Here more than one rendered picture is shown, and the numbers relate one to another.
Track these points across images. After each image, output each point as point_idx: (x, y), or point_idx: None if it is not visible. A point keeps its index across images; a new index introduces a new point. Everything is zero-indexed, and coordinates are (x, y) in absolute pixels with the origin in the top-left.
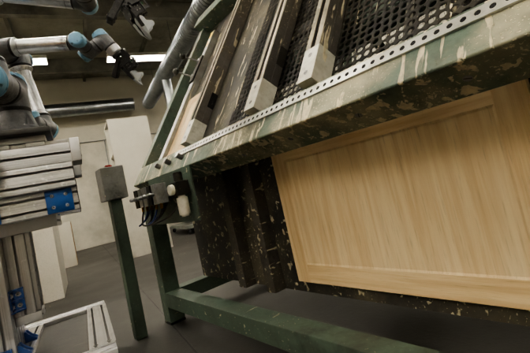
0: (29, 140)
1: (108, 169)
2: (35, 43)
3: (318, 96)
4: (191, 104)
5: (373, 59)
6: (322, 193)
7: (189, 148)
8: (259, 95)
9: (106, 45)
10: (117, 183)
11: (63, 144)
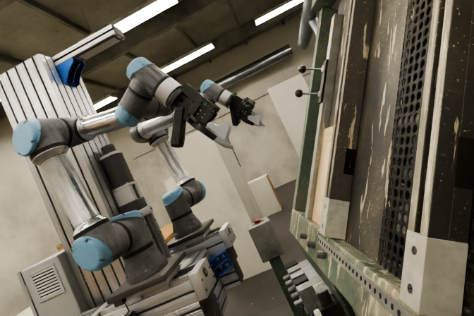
0: (154, 287)
1: (257, 229)
2: (155, 125)
3: None
4: (326, 140)
5: None
6: None
7: (331, 252)
8: (427, 283)
9: (216, 97)
10: (270, 242)
11: (185, 284)
